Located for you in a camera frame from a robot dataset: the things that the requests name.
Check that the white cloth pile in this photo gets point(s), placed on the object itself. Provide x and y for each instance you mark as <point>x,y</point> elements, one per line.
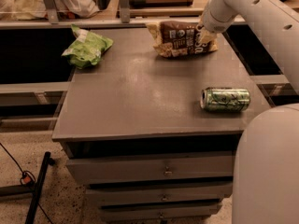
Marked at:
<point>25,10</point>

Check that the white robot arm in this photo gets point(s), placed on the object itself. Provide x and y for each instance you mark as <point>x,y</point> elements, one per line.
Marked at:
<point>266,174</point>

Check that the metal bracket left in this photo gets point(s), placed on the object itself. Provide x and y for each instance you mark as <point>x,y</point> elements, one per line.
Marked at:
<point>51,11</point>

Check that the green drink can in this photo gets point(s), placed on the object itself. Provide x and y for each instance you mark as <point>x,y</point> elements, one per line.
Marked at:
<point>224,99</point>

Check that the metal bracket middle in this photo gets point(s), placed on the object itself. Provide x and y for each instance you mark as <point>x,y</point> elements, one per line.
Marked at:
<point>124,9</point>

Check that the middle grey drawer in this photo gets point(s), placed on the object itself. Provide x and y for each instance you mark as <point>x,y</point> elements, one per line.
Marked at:
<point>166,193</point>

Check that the brown chip bag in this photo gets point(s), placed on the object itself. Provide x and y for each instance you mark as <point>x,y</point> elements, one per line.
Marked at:
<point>178,38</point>

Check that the metal bracket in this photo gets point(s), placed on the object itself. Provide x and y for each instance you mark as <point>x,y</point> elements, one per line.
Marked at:
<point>124,9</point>
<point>51,11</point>

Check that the black stand leg left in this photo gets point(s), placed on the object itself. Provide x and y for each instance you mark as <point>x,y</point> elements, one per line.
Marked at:
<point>30,185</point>

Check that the grey drawer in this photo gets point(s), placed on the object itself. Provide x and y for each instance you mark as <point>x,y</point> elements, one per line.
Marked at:
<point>166,193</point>
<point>160,212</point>
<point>125,169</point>

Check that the grey drawer cabinet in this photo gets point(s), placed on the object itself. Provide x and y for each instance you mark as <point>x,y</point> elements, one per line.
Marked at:
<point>135,103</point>

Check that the bottom grey drawer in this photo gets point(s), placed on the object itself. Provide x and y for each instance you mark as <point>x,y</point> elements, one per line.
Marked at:
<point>160,212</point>

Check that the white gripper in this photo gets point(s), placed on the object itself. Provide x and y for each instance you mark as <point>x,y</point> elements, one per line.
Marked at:
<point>212,22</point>

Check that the top grey drawer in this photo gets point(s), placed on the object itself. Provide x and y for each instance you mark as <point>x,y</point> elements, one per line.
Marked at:
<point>125,169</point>

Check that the green chip bag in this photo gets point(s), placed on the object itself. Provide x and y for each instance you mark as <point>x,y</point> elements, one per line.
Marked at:
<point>87,49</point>

